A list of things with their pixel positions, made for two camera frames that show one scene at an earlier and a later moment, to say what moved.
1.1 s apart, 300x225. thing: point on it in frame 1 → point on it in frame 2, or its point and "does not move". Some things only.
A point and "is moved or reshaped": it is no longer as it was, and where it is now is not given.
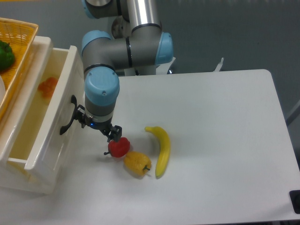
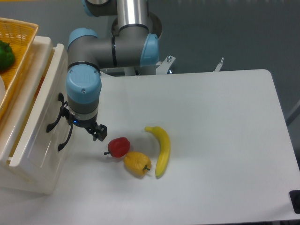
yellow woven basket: (21, 36) does not move
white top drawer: (46, 114) is moved or reshaped
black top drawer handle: (74, 100) → (61, 97)
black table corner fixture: (295, 198) does not move
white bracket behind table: (218, 67) does not move
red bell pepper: (119, 149) does not move
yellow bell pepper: (136, 163) does not move
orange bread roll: (47, 86) → (39, 86)
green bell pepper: (7, 56) does not move
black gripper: (115, 134) → (99, 132)
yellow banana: (165, 149) does not move
